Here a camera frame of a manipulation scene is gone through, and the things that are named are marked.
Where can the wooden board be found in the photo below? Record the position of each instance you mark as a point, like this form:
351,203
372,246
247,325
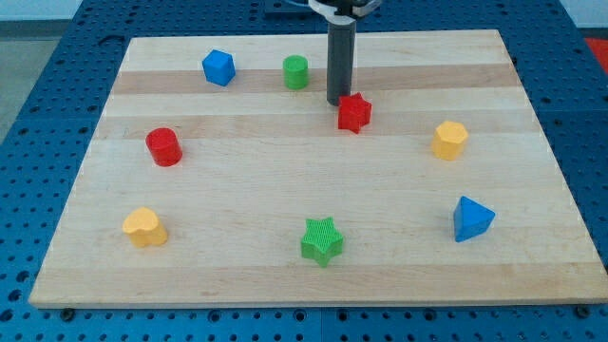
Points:
258,159

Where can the red cylinder block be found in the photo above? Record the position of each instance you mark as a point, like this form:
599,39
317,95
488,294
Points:
164,146

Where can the yellow hexagon block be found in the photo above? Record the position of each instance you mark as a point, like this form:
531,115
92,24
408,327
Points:
449,140

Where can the green cylinder block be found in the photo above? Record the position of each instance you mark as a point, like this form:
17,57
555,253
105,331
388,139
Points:
295,72

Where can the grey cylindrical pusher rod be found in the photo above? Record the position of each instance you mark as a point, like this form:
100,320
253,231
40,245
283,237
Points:
341,40

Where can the green star block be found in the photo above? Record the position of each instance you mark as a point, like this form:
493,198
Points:
321,241

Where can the yellow heart block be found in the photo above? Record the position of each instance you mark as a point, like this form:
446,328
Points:
144,228

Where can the blue triangle block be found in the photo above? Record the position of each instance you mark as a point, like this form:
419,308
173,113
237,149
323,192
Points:
471,219

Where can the blue cube block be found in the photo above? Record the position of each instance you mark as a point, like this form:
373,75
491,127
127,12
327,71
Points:
218,67

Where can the red star block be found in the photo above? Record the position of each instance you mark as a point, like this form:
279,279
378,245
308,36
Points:
354,112

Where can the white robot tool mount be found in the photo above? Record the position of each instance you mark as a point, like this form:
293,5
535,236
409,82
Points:
344,11

